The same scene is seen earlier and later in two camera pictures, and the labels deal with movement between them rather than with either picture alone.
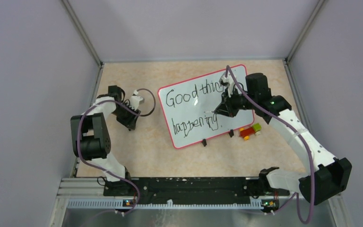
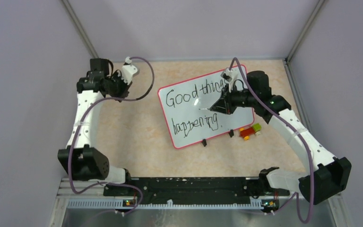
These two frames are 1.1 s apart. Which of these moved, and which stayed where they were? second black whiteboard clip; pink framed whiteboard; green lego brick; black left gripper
Moved: black left gripper
Stayed: second black whiteboard clip; green lego brick; pink framed whiteboard
